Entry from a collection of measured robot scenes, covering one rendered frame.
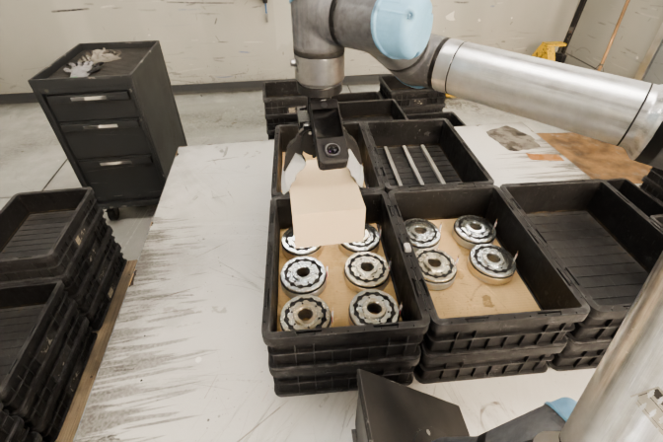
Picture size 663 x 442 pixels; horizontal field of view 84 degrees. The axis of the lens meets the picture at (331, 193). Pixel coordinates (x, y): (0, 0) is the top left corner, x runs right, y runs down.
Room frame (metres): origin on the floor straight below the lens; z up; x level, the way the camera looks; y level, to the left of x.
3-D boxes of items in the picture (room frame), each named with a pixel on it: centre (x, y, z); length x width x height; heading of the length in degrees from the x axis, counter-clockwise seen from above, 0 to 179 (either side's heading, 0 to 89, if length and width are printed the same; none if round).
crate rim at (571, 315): (0.58, -0.31, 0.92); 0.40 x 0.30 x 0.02; 5
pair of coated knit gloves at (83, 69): (1.84, 1.26, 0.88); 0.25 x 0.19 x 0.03; 8
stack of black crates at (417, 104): (2.43, -0.55, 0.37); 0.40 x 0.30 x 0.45; 99
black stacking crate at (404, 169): (0.98, -0.27, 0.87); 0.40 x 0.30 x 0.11; 5
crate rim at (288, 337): (0.56, -0.01, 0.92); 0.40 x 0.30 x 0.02; 5
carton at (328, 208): (0.53, 0.01, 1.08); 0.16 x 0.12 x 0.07; 8
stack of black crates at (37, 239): (1.02, 1.11, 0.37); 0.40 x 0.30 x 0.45; 9
